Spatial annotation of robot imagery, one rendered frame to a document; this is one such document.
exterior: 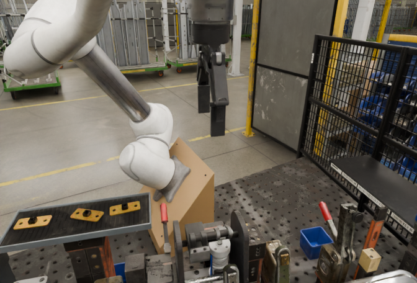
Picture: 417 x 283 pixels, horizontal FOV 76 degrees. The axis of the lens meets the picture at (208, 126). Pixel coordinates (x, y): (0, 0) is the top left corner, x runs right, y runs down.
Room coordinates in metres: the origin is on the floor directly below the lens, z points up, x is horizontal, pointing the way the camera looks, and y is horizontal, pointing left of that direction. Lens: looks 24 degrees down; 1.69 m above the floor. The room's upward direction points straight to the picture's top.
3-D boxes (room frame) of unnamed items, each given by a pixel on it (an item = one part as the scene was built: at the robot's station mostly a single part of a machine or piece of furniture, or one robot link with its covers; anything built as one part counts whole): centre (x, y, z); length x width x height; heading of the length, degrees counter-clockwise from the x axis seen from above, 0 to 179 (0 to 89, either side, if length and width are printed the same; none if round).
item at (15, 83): (6.12, 4.06, 0.88); 1.91 x 1.00 x 1.76; 30
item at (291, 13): (3.00, -0.88, 1.00); 1.34 x 0.14 x 2.00; 29
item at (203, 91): (0.63, 0.01, 1.48); 0.03 x 0.01 x 0.07; 103
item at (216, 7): (0.56, 0.00, 1.69); 0.09 x 0.09 x 0.06
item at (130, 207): (0.61, 0.24, 1.17); 0.08 x 0.04 x 0.01; 109
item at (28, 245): (0.57, 0.35, 1.16); 0.37 x 0.14 x 0.02; 103
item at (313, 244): (0.86, -0.47, 0.74); 0.11 x 0.10 x 0.09; 103
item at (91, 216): (0.58, 0.34, 1.17); 0.08 x 0.04 x 0.01; 79
